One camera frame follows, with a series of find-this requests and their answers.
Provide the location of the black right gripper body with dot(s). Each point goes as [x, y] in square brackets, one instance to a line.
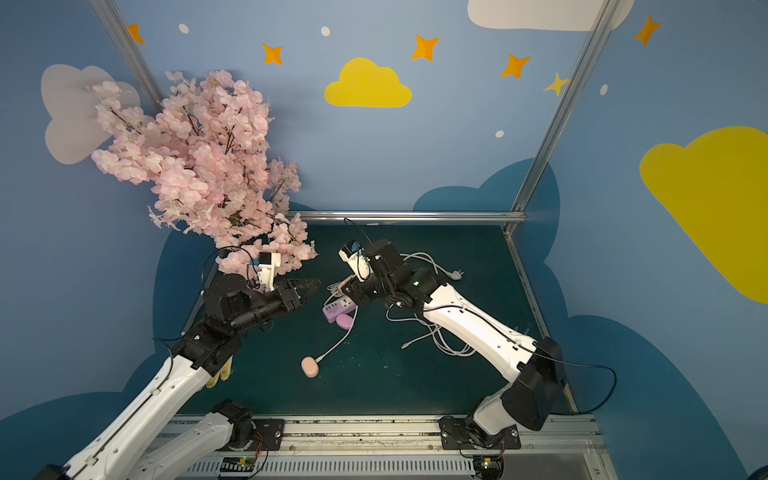
[365, 288]

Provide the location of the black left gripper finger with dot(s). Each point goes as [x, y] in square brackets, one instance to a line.
[304, 293]
[305, 282]

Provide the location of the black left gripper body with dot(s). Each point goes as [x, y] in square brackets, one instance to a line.
[285, 294]

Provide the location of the purple power strip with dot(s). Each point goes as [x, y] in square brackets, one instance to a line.
[340, 306]

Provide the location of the purple earbud case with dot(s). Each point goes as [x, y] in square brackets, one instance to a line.
[344, 321]

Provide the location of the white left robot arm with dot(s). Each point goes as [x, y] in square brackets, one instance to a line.
[195, 358]

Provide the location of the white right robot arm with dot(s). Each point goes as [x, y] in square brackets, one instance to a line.
[533, 369]

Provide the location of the yellow work glove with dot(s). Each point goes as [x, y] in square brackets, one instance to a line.
[222, 375]

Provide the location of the pink artificial blossom tree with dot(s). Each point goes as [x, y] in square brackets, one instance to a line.
[205, 155]

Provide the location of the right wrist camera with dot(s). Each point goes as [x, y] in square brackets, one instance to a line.
[352, 254]

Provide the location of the aluminium back frame rail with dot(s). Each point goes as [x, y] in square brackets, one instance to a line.
[458, 217]

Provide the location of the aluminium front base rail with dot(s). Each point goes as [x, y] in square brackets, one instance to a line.
[193, 447]

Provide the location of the left aluminium frame post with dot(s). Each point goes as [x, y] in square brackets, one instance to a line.
[113, 22]

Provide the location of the aluminium frame post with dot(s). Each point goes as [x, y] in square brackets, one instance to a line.
[113, 22]
[583, 68]

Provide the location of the right aluminium frame post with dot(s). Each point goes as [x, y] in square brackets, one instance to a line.
[583, 68]

